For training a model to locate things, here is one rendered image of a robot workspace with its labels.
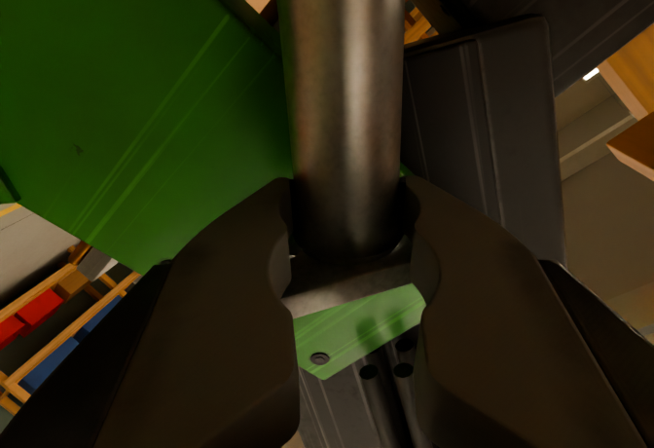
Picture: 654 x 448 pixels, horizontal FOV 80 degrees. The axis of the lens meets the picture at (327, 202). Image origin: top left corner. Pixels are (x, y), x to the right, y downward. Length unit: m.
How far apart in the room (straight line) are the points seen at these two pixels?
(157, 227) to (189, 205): 0.02
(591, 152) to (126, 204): 7.59
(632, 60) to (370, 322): 0.86
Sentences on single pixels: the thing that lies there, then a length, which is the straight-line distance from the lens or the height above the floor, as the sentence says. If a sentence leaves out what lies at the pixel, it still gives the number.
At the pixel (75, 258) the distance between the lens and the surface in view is 0.40.
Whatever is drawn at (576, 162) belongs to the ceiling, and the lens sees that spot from 7.68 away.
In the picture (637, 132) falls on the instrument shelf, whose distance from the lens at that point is 0.75.
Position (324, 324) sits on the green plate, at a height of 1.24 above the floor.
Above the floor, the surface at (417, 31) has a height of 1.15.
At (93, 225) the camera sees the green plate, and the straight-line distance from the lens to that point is 0.19.
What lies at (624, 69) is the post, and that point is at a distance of 0.98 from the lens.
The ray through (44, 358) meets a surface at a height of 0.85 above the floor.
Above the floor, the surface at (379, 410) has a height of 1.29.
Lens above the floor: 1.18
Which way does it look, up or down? 8 degrees up
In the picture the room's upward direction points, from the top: 136 degrees clockwise
